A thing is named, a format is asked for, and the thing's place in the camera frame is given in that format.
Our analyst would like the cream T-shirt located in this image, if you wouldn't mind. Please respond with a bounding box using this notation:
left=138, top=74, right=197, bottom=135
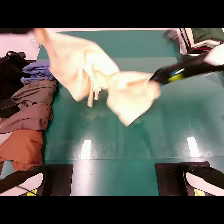
left=32, top=28, right=162, bottom=127

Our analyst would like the grey-brown garment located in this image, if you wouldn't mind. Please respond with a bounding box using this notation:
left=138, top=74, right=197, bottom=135
left=0, top=79, right=58, bottom=134

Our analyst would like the purple garment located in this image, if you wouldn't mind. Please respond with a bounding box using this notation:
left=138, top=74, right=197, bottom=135
left=20, top=60, right=55, bottom=84

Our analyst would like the orange garment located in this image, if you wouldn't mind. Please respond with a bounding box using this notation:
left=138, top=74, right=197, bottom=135
left=0, top=129, right=45, bottom=173

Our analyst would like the black garment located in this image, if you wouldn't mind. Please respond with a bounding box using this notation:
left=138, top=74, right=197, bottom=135
left=0, top=50, right=32, bottom=118

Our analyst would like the stack of folded clothes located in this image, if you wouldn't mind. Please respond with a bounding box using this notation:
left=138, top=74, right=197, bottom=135
left=163, top=27, right=224, bottom=57

